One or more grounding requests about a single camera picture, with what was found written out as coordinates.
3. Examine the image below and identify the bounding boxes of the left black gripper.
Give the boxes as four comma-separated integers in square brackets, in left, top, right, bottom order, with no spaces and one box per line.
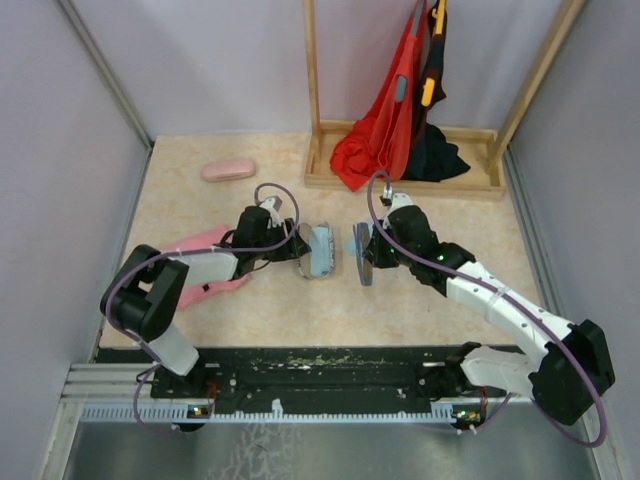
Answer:
[253,217,311,262]

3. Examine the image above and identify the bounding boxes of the grey blue frame glasses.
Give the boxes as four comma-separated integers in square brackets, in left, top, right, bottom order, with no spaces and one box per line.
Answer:
[353,222,373,287]

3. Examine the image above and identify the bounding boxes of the light blue lens cloth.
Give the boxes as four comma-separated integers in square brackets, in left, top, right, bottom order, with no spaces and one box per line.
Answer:
[309,224,335,278]

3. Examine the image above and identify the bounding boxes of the pink glasses case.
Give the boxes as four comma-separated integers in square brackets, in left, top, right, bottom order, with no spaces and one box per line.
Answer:
[200,158,256,183]

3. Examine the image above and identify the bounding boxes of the flag print glasses case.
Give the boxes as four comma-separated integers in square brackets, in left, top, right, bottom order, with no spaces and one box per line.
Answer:
[298,222,336,280]

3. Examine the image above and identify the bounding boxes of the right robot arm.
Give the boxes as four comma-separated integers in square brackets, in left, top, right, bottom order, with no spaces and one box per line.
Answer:
[353,204,615,425]

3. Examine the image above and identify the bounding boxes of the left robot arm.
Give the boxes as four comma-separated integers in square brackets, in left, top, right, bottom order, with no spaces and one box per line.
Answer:
[100,206,311,397]

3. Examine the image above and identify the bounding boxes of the pink folded cloth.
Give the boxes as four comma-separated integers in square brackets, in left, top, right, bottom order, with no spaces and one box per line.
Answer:
[160,224,250,310]

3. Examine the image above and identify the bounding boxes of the crumpled light blue cloth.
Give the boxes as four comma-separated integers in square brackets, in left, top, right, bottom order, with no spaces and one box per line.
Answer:
[343,238,356,256]

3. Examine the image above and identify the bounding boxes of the dark hanging garment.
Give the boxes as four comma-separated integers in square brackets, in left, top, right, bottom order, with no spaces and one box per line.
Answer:
[402,0,472,184]

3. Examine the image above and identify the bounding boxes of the red hanging garment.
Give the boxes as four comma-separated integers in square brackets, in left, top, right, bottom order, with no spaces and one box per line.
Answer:
[329,1,427,192]

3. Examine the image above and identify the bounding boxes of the wooden clothes rack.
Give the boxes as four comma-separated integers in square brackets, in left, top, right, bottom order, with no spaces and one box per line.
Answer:
[303,1,585,199]

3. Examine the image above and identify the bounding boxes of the yellow clothes hanger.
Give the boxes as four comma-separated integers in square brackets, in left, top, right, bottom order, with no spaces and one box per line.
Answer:
[421,0,447,108]

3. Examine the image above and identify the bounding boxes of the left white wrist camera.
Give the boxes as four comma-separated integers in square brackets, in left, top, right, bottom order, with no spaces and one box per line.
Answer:
[256,195,283,227]

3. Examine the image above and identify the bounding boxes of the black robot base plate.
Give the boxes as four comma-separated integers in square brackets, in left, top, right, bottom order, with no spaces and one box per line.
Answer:
[94,344,521,415]

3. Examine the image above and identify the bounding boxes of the white cable duct strip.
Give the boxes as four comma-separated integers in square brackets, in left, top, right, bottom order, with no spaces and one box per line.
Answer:
[82,402,484,425]

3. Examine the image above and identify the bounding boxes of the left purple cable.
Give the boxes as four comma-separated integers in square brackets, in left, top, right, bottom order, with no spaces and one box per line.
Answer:
[107,182,301,437]

